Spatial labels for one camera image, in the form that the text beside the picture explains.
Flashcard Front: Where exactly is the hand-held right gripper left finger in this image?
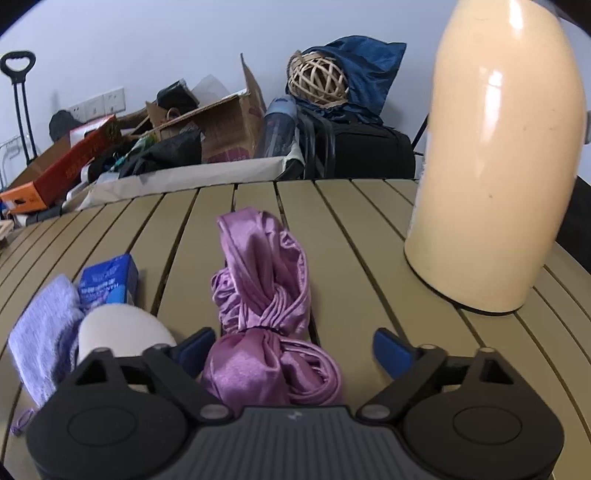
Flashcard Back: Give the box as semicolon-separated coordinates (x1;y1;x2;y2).
73;327;235;422

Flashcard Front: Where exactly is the orange flat box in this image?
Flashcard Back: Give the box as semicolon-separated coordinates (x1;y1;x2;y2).
0;115;122;209

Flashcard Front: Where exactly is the black cap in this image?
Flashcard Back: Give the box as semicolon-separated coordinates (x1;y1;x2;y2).
48;110;84;140

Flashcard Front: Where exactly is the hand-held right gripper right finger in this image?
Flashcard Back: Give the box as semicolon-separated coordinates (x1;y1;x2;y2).
355;327;517;422

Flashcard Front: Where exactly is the wicker rattan ball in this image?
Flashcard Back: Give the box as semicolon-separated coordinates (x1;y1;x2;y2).
287;52;350;106

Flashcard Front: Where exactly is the purple satin cloth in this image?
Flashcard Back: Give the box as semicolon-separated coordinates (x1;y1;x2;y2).
201;208;345;407

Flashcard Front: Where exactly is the blue tissue pack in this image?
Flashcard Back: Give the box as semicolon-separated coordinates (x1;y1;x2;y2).
78;253;140;309

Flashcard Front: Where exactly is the white tape roll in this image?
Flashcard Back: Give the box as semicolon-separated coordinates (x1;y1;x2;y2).
78;305;178;393

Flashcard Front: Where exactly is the open cardboard box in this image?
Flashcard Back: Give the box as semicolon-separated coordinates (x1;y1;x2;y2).
147;53;267;164

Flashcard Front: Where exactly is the blue water bottle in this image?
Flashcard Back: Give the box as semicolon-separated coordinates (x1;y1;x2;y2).
256;96;299;160

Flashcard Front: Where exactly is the tan slatted folding table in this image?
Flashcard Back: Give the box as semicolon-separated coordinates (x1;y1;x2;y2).
0;178;591;480

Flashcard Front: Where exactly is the blue cloth bag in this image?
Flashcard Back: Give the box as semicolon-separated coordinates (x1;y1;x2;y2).
305;36;407;125

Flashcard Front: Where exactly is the black plastic bag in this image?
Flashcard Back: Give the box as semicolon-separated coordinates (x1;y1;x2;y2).
124;131;204;178

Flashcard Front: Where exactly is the lavender knitted cloth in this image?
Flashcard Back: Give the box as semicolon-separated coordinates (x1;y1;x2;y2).
9;274;86;437

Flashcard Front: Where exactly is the white fabric tote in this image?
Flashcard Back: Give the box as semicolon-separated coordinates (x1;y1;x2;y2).
78;154;305;210

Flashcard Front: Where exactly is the black handled hand truck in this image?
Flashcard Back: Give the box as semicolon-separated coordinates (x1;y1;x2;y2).
0;51;38;167

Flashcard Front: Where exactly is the white wall outlet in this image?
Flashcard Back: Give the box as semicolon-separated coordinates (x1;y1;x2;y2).
69;88;126;118

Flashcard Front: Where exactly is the cream thermos jug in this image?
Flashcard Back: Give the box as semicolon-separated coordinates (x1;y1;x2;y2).
404;0;587;315

